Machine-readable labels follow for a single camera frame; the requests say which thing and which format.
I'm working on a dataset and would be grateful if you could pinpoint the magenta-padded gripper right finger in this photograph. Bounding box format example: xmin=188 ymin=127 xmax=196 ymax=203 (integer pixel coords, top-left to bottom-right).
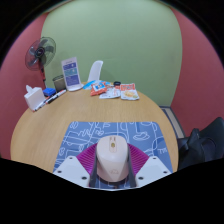
xmin=127 ymin=143 xmax=173 ymax=188

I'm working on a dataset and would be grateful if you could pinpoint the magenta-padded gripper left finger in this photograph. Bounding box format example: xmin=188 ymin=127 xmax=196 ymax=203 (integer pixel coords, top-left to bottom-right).
xmin=52 ymin=143 xmax=100 ymax=188

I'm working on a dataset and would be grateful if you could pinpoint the pale pink computer mouse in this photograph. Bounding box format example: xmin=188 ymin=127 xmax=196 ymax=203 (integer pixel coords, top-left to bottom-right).
xmin=95 ymin=135 xmax=130 ymax=183

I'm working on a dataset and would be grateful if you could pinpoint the blue patterned mouse pad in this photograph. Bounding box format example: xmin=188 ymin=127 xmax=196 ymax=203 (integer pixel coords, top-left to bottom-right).
xmin=52 ymin=120 xmax=173 ymax=175

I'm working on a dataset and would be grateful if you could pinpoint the black chair with bag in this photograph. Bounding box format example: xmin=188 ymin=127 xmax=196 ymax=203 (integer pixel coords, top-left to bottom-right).
xmin=176 ymin=116 xmax=224 ymax=172

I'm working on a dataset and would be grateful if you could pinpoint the black whiteboard marker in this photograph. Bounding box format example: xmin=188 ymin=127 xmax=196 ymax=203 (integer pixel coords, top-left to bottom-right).
xmin=46 ymin=88 xmax=68 ymax=104
xmin=34 ymin=95 xmax=54 ymax=112

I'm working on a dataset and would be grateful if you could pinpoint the white tissue box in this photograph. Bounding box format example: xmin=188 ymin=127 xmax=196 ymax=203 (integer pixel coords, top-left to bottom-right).
xmin=23 ymin=84 xmax=46 ymax=112

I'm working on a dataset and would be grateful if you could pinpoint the blue whiteboard eraser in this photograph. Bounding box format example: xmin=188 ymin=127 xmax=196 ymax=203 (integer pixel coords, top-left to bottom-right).
xmin=43 ymin=87 xmax=57 ymax=98

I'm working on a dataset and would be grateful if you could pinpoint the white snack packet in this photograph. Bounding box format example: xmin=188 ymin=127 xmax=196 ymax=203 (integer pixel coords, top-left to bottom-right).
xmin=98 ymin=87 xmax=122 ymax=100

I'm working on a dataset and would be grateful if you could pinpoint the blue snack packet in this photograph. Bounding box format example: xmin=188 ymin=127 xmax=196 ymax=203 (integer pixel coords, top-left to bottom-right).
xmin=82 ymin=79 xmax=100 ymax=90

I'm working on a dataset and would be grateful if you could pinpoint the dark translucent cup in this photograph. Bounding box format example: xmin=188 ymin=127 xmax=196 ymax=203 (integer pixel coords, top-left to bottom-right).
xmin=52 ymin=74 xmax=67 ymax=93

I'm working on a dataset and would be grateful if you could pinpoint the white plastic chair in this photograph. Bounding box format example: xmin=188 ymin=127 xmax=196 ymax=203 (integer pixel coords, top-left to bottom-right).
xmin=87 ymin=60 xmax=104 ymax=83

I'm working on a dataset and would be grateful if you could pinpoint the standing fan with red pole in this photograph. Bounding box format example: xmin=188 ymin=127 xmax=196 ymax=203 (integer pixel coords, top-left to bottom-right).
xmin=24 ymin=36 xmax=57 ymax=90

